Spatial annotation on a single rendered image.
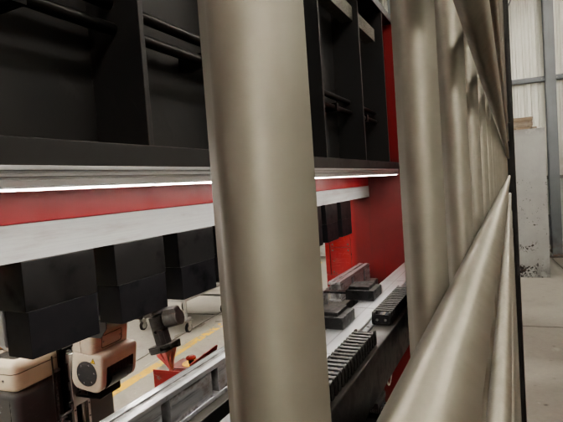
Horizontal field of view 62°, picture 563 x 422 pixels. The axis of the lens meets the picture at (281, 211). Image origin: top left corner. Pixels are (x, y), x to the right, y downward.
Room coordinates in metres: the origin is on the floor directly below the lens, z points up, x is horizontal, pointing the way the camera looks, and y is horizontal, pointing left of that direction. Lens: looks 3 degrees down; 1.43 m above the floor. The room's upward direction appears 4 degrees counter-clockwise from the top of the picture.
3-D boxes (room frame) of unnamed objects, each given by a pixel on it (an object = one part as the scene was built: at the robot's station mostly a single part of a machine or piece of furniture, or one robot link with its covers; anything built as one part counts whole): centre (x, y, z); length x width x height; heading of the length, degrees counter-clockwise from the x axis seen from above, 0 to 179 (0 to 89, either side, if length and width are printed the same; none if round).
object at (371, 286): (1.82, -0.23, 1.01); 0.26 x 0.12 x 0.05; 64
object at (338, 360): (1.03, -0.10, 1.02); 0.44 x 0.06 x 0.04; 154
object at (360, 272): (2.39, -0.33, 0.92); 0.50 x 0.06 x 0.10; 154
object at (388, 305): (1.54, -0.35, 1.02); 0.37 x 0.06 x 0.04; 154
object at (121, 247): (1.03, 0.35, 1.26); 0.15 x 0.09 x 0.17; 154
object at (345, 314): (1.51, -0.07, 1.01); 0.26 x 0.12 x 0.05; 64
